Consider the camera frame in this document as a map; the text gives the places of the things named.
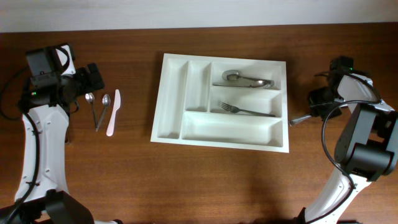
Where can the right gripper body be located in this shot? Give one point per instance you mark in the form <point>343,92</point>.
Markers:
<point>323,101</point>

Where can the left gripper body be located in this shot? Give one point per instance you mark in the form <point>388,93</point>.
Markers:
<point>83,83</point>

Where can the small teaspoon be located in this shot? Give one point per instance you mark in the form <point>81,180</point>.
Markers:
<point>91,99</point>
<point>106,101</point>

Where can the metal fork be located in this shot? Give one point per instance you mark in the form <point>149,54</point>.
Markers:
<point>234,109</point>
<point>293,122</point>

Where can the large spoon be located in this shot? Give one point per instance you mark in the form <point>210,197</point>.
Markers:
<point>254,84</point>
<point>234,75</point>

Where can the metal tongs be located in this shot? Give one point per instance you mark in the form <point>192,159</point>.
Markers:
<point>67,138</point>

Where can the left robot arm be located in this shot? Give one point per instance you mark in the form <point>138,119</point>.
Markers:
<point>45,111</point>

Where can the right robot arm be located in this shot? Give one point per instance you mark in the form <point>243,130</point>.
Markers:
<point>367,146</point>

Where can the pink plastic knife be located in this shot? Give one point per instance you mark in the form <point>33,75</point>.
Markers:
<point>116,107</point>

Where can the white cutlery tray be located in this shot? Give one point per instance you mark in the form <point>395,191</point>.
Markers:
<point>188,111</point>

